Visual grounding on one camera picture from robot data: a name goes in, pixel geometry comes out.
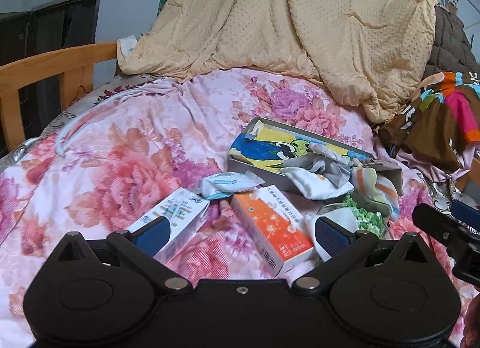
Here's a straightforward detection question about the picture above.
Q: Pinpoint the white baby garment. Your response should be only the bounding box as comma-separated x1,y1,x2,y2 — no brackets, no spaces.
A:
280,167,354,201

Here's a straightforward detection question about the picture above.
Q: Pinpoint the striped pastel towel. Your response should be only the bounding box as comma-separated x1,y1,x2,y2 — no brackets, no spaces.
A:
351,167,400,221

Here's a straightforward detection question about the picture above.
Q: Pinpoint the grey cloth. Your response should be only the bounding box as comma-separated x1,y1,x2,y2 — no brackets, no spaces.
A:
281,144,354,188

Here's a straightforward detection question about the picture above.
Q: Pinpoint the white tissue packet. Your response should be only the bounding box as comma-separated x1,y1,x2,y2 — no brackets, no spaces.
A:
193,171,264,201

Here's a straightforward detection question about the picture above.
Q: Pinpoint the white towel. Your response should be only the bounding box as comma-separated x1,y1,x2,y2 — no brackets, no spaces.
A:
304,208,358,262

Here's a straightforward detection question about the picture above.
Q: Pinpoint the beige drawstring pouch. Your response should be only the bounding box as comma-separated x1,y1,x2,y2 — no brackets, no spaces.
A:
355,159,404,196

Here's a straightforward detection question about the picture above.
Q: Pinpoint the person right hand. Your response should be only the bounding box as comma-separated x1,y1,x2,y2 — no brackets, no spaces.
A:
460,294,480,348

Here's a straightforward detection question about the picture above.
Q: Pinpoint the white maroon floral blanket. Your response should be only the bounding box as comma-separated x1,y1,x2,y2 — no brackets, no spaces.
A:
408,167,479,216

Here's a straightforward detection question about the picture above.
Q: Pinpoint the glass jar of green stars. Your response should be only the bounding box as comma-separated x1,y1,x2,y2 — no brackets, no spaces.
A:
318,195,392,240

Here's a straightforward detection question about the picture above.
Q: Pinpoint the white cotton swab box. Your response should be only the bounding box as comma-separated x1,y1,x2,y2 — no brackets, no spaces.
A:
127,188,210,263

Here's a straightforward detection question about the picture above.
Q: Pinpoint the orange white medicine box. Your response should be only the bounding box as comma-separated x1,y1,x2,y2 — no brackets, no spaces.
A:
231,185,315,277

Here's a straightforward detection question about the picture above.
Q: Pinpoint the brown multicolour garment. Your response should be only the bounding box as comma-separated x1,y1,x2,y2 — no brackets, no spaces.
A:
377,71,479,173

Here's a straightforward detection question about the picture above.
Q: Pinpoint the pink floral bed sheet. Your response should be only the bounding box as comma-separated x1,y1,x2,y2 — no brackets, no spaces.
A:
0,67,480,348

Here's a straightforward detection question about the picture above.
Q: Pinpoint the grey tray with cartoon lining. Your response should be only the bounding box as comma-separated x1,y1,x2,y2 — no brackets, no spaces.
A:
227,117,374,194

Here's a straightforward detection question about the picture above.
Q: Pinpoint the brown quilted blanket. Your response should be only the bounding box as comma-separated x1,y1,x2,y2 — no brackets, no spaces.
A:
423,6,479,79

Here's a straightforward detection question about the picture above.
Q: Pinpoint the yellow dotted quilt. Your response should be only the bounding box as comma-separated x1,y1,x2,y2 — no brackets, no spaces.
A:
117,0,439,123

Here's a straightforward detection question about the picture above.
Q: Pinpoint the dark cabinet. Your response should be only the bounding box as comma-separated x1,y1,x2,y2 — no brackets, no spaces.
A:
1,0,100,138

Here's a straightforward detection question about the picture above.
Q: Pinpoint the wooden bed frame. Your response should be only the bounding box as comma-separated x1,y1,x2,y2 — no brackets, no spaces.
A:
0,41,119,154

